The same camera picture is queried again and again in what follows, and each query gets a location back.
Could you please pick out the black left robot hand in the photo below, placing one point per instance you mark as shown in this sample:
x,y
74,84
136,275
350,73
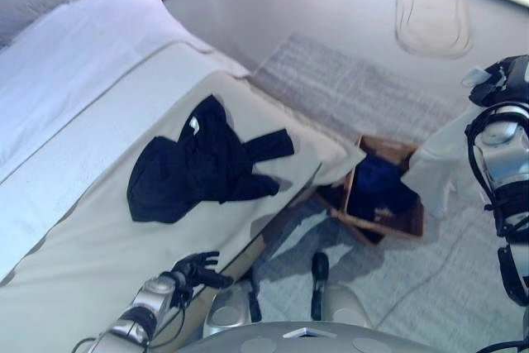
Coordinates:
x,y
198,270

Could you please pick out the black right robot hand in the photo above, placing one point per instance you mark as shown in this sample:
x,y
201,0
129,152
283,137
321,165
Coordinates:
x,y
506,80

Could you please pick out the black garment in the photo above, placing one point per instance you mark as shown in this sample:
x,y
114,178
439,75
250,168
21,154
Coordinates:
x,y
186,171

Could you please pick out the white garment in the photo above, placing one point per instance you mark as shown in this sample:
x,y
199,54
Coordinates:
x,y
438,154

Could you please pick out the navy blue garment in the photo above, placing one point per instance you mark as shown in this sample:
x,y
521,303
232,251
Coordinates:
x,y
376,183

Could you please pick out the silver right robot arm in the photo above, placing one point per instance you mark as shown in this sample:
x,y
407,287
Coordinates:
x,y
504,163

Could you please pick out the bed with beige cover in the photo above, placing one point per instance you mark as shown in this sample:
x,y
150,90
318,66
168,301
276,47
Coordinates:
x,y
82,254

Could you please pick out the brown wicker basket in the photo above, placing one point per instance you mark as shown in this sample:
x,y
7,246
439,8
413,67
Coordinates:
x,y
409,220

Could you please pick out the cream oval rug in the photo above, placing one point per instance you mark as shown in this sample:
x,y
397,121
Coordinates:
x,y
434,18

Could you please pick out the blue-grey patterned mat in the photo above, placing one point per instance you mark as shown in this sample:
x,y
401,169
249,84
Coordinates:
x,y
297,237

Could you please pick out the grey robot torso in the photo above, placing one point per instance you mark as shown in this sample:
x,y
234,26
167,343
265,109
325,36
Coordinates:
x,y
289,340

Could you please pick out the robot right leg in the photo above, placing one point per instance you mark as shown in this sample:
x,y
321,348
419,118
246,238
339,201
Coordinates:
x,y
320,270

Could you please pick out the grey striped area rug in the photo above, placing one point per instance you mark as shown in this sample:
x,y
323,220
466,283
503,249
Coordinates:
x,y
351,84

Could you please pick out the white duvet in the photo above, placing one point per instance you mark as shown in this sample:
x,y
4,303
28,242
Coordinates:
x,y
74,72

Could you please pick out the wooden bed frame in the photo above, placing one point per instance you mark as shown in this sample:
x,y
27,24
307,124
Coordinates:
x,y
248,254

